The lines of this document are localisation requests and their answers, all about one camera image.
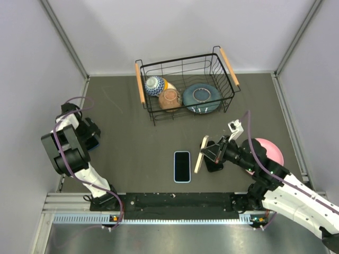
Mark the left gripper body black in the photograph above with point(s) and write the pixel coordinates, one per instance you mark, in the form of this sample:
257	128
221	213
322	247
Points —
85	132

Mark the beige phone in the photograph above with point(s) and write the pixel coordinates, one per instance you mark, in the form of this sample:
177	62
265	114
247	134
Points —
203	145

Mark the teal blue plate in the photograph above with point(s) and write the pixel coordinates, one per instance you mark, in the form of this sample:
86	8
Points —
201	98

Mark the black phone case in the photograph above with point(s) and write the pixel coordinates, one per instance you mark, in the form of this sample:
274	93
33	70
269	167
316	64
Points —
214	166

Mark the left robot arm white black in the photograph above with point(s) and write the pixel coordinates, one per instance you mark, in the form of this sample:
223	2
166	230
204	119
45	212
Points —
67	147

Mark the blue white patterned bowl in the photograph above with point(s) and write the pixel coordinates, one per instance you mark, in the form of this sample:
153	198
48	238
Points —
154	85

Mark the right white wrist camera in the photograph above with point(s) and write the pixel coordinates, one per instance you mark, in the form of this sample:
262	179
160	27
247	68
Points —
236	129

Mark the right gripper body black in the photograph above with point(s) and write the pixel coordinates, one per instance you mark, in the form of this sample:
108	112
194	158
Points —
232	153

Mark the black wire dish basket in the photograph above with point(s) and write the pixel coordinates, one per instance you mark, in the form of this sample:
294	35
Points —
210	68

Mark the right aluminium frame post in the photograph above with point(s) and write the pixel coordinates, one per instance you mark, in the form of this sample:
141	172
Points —
297	38

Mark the yellow bowl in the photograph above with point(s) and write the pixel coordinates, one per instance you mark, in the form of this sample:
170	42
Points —
168	85

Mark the slotted grey cable duct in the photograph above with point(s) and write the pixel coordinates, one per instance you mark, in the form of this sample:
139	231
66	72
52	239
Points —
108	219

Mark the brown ceramic bowl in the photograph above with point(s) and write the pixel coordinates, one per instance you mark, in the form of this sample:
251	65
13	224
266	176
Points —
170	100

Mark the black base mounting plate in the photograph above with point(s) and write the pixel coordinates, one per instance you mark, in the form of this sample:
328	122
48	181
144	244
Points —
185	206

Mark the light blue phone case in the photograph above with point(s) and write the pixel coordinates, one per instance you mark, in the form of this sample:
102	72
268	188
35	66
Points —
174	169

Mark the blue edged black phone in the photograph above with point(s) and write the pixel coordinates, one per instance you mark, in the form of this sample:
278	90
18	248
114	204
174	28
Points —
91	143

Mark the aluminium frame post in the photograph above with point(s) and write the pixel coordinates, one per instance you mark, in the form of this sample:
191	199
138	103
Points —
297	38
63	37

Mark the pink plate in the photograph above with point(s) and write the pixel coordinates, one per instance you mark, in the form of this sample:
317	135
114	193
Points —
263	146

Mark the left aluminium frame post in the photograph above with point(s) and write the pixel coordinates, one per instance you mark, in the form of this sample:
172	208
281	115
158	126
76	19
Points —
63	37

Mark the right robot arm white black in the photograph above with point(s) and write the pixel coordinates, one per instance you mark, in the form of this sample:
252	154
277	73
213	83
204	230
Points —
275	188

